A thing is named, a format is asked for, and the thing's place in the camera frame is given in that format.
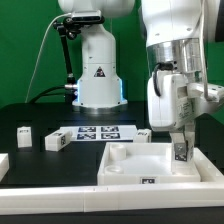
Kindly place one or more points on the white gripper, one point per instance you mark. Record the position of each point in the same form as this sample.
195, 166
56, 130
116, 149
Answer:
172, 110

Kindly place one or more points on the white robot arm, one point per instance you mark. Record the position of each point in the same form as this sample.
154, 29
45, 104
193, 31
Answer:
175, 32

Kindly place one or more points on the white U-shaped obstacle fence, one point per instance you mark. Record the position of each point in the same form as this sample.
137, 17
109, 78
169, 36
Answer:
208, 192

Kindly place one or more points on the AprilTag marker sheet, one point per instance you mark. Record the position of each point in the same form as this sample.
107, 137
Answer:
101, 133

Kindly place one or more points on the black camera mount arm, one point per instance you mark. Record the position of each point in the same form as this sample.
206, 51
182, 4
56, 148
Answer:
67, 50

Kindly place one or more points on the grey mounted camera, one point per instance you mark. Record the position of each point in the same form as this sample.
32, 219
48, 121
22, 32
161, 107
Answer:
88, 17

